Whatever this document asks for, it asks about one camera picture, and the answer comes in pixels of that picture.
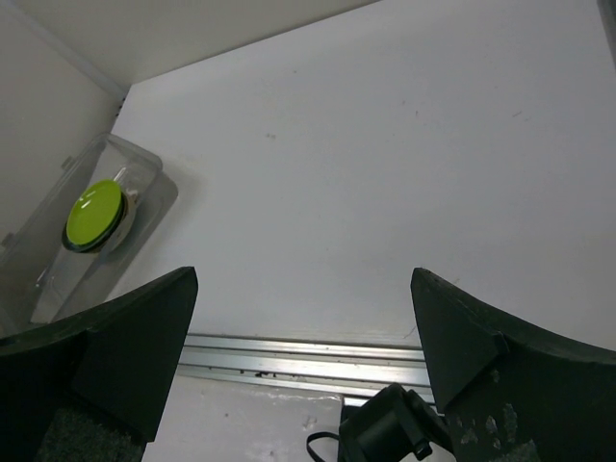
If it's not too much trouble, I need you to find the blue patterned plate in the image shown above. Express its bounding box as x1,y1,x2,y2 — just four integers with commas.
61,190,127,254

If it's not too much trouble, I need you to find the aluminium rail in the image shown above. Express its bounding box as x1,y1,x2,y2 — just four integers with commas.
177,334,435,406

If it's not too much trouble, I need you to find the green plate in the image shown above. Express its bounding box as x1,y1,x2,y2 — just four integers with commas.
64,179,123,249

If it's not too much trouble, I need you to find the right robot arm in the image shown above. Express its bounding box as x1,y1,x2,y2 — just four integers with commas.
1,267,615,461

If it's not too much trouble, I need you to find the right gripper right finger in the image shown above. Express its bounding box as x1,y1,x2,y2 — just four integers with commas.
410,268,615,461

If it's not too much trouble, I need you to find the yellow brown patterned plate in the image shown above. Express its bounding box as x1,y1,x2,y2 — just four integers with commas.
95,190,140,253

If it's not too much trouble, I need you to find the clear plastic bin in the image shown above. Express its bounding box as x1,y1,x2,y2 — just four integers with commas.
1,134,178,337

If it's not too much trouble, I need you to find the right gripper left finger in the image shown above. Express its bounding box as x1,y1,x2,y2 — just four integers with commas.
1,267,198,461

